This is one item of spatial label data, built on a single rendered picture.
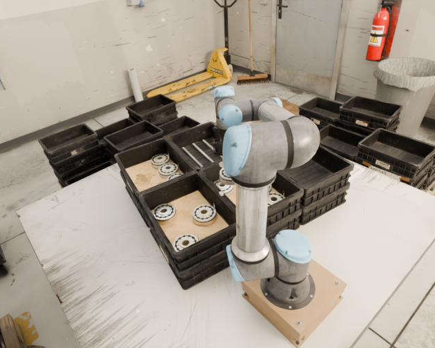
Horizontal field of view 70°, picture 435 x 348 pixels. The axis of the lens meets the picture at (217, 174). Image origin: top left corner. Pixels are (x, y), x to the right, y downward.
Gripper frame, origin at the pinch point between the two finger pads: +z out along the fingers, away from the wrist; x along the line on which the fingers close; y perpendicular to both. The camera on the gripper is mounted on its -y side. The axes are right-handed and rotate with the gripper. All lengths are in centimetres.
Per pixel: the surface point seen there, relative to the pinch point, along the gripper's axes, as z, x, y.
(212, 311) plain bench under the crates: 33, 47, 0
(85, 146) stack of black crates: 44, -81, 144
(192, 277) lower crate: 26.1, 38.3, 9.5
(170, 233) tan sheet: 18.4, 24.5, 22.5
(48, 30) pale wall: -26, -212, 256
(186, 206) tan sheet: 17.5, 7.8, 21.5
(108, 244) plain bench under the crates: 31, 24, 56
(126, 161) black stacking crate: 12, -17, 64
